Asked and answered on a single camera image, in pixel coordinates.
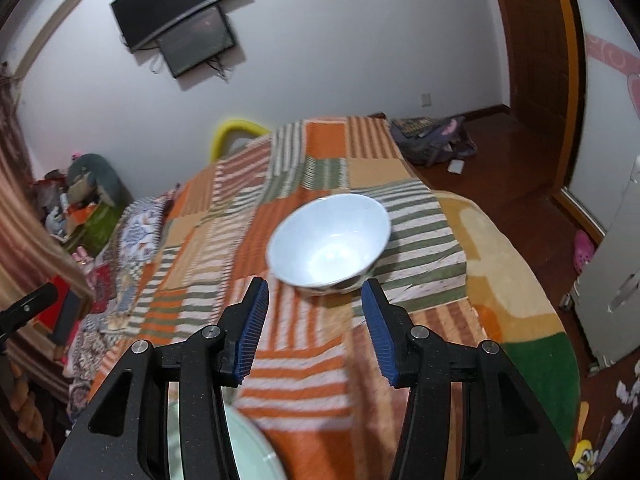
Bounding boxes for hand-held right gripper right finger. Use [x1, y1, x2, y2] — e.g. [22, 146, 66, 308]
[361, 278, 577, 480]

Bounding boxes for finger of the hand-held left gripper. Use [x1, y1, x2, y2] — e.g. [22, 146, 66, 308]
[0, 282, 59, 341]

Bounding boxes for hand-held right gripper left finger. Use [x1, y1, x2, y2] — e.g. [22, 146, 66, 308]
[49, 276, 271, 480]

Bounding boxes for white bowl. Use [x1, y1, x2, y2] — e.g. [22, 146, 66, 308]
[266, 193, 392, 297]

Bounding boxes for orange striped patchwork cloth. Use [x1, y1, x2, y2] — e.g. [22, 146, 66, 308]
[85, 116, 488, 480]

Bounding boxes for brown striped curtain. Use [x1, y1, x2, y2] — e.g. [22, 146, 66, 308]
[0, 75, 96, 301]

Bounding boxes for green box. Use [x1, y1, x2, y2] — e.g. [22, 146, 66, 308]
[70, 200, 126, 256]

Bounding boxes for patterned patchwork quilt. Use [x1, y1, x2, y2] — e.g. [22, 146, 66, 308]
[65, 187, 178, 411]

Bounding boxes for green plate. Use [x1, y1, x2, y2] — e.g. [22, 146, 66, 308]
[167, 395, 286, 480]

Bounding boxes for grey green stuffed toy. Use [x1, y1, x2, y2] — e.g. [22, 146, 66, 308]
[65, 153, 132, 206]

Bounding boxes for green yellow plush blanket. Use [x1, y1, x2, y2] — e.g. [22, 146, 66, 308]
[435, 190, 581, 461]

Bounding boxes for yellow hoop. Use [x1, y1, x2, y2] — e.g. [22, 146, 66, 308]
[212, 119, 271, 161]

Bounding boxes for dark backpack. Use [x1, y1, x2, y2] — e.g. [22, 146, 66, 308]
[389, 116, 478, 167]

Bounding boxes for pink shoe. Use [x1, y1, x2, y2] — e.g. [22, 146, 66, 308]
[572, 230, 596, 273]

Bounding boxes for yellow cartoon toy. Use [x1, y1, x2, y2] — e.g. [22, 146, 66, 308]
[572, 437, 601, 478]

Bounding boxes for white wardrobe door pink decoration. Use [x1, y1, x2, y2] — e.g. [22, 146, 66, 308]
[565, 0, 640, 233]

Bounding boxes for wooden door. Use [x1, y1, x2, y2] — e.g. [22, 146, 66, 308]
[487, 0, 586, 196]

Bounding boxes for small wall monitor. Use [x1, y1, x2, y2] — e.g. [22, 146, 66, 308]
[156, 6, 237, 80]

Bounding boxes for large curved wall television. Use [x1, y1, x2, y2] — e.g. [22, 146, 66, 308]
[110, 0, 247, 53]

